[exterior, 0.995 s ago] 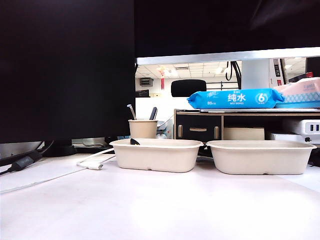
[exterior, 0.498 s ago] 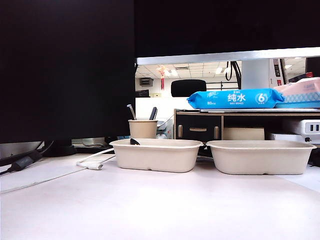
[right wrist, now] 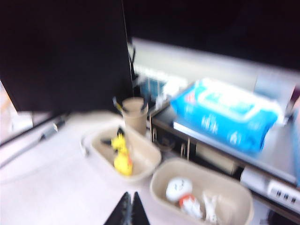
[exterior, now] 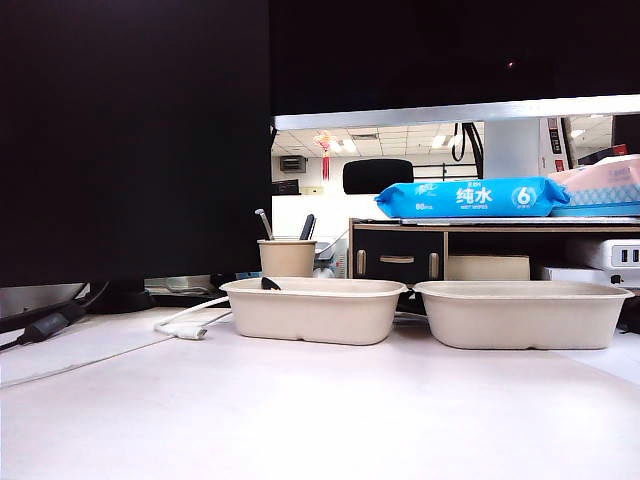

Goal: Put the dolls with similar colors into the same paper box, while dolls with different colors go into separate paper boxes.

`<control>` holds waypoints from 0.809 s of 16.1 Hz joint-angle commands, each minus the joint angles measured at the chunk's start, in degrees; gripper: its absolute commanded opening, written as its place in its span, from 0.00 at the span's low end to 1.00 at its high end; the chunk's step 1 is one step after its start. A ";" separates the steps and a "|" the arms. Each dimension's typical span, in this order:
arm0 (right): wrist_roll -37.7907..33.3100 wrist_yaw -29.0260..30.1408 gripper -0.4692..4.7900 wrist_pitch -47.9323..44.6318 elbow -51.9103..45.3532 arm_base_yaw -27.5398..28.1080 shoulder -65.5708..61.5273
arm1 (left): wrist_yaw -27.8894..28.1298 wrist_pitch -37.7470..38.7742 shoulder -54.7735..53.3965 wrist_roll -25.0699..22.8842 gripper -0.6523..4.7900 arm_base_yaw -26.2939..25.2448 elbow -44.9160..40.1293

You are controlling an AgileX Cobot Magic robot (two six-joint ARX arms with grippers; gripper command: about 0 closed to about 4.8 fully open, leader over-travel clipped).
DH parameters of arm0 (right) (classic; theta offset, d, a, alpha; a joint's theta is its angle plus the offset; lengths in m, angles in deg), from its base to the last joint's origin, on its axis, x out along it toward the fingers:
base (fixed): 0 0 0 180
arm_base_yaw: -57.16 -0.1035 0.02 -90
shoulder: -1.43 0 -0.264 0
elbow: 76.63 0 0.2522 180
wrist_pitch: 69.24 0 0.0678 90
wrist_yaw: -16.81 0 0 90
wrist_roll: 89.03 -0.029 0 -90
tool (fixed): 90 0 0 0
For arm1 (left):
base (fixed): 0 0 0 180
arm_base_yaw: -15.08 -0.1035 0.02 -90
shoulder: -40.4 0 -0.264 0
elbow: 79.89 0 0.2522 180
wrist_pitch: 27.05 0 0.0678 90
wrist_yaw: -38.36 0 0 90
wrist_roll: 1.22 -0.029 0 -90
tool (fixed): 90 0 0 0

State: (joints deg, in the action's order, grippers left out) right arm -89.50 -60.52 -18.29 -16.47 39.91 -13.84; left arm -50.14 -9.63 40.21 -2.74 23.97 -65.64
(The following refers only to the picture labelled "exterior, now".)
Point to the beige paper pulp box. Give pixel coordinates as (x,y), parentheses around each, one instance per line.
(525,320)
(310,315)

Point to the beige cardboard box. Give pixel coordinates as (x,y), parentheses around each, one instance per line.
(490,267)

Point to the white flat box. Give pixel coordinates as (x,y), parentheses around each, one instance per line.
(575,275)

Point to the black pen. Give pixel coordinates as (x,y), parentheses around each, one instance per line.
(307,227)

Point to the brown paper cup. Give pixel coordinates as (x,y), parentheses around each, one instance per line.
(287,260)

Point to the silver tipped pen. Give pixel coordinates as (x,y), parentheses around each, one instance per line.
(265,225)

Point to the wooden desk riser black drawers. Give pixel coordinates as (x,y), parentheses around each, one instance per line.
(400,255)

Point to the red hanging knot ornament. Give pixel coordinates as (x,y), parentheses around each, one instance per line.
(326,155)

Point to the black office chair back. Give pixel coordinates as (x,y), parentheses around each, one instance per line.
(377,176)

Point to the blue wet wipes pack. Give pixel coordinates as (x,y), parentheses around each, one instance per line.
(470,197)

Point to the black computer monitor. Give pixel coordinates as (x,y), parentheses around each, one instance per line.
(125,125)

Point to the black monitor with silver edge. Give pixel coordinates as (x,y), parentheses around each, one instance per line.
(450,50)

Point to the white panel with red label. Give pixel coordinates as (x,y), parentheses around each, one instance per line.
(552,145)

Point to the pink tissue pack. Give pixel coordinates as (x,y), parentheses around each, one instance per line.
(600,172)

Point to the white USB hub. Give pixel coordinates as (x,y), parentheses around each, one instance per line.
(622,255)

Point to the gray wall box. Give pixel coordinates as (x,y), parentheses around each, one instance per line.
(292,164)

